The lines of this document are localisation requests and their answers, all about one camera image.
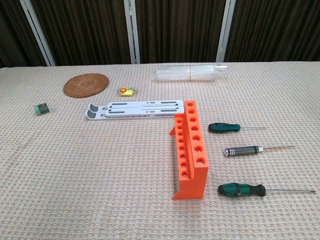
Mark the small green box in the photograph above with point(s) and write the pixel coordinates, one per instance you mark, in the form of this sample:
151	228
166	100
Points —
42	109

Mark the clear plastic tube bundle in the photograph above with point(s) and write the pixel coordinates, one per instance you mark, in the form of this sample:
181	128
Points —
180	73

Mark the round woven rattan coaster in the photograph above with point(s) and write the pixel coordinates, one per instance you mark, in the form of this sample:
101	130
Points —
86	85

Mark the beige woven tablecloth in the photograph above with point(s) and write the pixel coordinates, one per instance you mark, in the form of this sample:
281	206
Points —
100	162

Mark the orange screwdriver rack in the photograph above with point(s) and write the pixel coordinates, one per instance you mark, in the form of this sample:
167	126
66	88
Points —
192	187

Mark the grey metal partition post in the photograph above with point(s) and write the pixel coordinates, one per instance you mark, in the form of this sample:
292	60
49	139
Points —
226	30
38	32
132	32

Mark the white folding laptop stand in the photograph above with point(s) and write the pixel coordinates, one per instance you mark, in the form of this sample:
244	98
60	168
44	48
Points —
140	110

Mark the large green black screwdriver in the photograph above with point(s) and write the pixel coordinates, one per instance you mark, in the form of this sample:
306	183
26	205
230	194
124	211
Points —
240	190

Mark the yellow lion toy packet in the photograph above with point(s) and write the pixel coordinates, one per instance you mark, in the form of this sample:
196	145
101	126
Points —
126	91

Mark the small green black screwdriver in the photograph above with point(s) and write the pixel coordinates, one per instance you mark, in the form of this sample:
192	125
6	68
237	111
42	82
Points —
225	127

